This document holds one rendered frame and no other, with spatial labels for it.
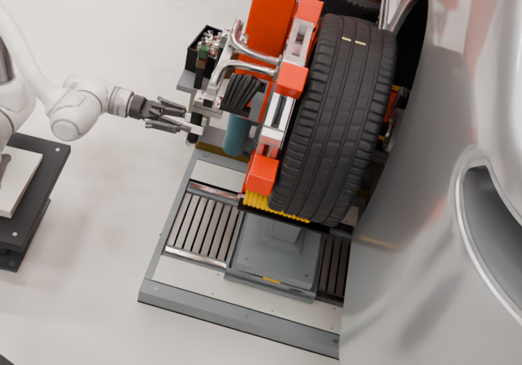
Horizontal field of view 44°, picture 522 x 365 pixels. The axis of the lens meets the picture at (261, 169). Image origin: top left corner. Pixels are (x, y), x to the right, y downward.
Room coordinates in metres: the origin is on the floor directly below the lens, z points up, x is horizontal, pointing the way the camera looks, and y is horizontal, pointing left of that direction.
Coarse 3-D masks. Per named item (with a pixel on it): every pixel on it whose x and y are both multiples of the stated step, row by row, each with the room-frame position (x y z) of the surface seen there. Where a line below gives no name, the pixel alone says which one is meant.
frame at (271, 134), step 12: (300, 24) 1.68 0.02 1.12; (312, 24) 1.70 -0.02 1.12; (300, 36) 1.83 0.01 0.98; (288, 48) 1.55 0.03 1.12; (288, 60) 1.49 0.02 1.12; (300, 60) 1.51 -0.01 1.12; (276, 96) 1.41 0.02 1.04; (288, 108) 1.40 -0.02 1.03; (264, 132) 1.34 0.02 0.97; (276, 132) 1.34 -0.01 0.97; (264, 144) 1.33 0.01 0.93; (276, 144) 1.33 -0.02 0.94
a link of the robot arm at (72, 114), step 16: (0, 16) 1.42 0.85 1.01; (0, 32) 1.39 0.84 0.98; (16, 32) 1.39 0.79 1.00; (16, 48) 1.35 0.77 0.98; (16, 64) 1.31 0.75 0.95; (32, 64) 1.32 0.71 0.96; (32, 80) 1.27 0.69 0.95; (48, 80) 1.30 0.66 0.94; (48, 96) 1.26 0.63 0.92; (64, 96) 1.26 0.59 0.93; (80, 96) 1.30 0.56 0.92; (48, 112) 1.23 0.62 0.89; (64, 112) 1.22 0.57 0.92; (80, 112) 1.24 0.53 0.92; (96, 112) 1.30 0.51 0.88; (64, 128) 1.18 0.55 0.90; (80, 128) 1.21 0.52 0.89
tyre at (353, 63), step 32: (320, 32) 1.64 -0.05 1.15; (352, 32) 1.64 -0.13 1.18; (384, 32) 1.72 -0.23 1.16; (320, 64) 1.47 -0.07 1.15; (352, 64) 1.50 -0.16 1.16; (384, 64) 1.54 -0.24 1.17; (320, 96) 1.40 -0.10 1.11; (352, 96) 1.42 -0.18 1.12; (384, 96) 1.44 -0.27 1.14; (320, 128) 1.34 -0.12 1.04; (352, 128) 1.36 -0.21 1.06; (288, 160) 1.29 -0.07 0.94; (320, 160) 1.30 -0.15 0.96; (352, 160) 1.32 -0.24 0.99; (288, 192) 1.27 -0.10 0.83; (320, 192) 1.28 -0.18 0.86; (352, 192) 1.28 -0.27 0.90
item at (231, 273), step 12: (240, 228) 1.62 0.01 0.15; (240, 240) 1.56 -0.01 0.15; (324, 240) 1.68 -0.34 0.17; (228, 264) 1.42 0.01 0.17; (228, 276) 1.40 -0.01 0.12; (240, 276) 1.40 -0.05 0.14; (252, 276) 1.40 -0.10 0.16; (264, 288) 1.41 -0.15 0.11; (276, 288) 1.41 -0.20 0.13; (288, 288) 1.41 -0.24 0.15; (300, 288) 1.42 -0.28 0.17; (312, 288) 1.45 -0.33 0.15; (300, 300) 1.41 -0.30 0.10; (312, 300) 1.41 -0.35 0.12
